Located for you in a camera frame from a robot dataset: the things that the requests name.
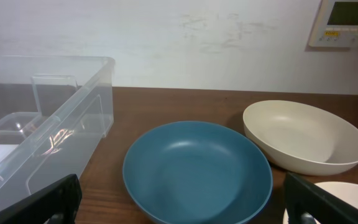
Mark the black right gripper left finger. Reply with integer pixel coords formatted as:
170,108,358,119
0,174,82,224

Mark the blue shallow bowl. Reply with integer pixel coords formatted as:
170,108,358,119
122,121,273,223

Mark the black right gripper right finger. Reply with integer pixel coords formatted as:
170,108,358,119
283,172,358,224

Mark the clear plastic storage bin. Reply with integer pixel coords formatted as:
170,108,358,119
0,55,115,211

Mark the white wall control panel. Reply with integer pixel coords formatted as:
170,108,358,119
308,0,358,48

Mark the white plate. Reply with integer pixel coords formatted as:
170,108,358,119
282,181,358,224

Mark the beige shallow bowl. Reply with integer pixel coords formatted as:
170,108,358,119
242,100,358,176

